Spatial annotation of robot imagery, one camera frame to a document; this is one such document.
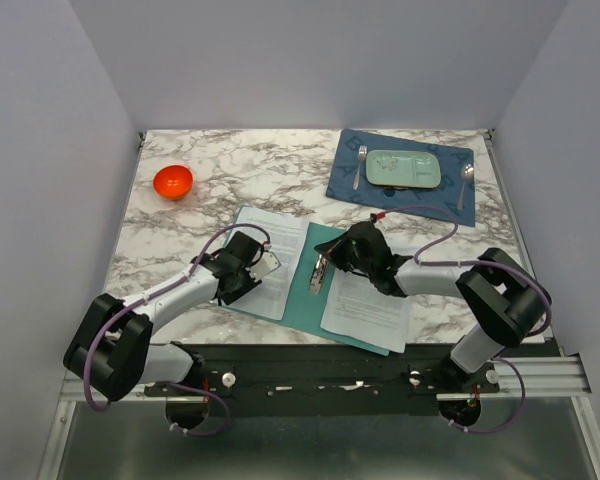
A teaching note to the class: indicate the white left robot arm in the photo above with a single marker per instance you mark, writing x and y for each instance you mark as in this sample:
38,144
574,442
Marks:
110,348

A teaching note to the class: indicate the black mounting base rail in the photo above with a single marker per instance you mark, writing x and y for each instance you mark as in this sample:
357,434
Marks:
331,380

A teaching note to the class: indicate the printed paper stack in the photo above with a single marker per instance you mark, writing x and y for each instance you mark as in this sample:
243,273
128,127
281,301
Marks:
356,313

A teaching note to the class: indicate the teal plastic file folder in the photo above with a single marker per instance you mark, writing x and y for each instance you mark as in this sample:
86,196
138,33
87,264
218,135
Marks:
304,310

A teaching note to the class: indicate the silver fork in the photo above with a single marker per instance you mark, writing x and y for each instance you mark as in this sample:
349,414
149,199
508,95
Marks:
361,158

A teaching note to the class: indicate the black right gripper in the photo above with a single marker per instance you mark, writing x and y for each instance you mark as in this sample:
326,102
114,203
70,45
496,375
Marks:
334,249

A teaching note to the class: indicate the aluminium frame rail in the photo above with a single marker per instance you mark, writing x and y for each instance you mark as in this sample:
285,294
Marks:
542,377

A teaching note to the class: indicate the printed paper sheets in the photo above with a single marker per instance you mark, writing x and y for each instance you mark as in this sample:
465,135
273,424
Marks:
276,271

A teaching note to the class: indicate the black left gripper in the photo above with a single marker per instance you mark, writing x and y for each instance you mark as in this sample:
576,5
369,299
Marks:
250,285

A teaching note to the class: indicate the silver spoon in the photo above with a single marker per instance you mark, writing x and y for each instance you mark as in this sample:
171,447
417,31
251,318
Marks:
466,175

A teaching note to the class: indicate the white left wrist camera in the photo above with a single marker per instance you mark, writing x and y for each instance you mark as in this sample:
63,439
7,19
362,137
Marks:
267,264

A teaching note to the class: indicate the silver metal folder clip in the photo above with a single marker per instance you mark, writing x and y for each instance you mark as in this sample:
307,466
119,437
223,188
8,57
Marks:
318,274

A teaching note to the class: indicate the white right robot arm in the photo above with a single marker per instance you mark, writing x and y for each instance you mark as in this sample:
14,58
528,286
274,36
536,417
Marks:
507,304

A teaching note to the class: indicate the light green rectangular plate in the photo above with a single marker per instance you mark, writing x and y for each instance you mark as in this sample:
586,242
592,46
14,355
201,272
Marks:
403,169

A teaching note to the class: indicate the blue patterned placemat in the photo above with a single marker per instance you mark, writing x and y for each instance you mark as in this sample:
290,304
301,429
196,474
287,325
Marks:
439,203

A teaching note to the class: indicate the orange plastic bowl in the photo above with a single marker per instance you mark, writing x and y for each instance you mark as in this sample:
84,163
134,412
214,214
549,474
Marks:
173,182

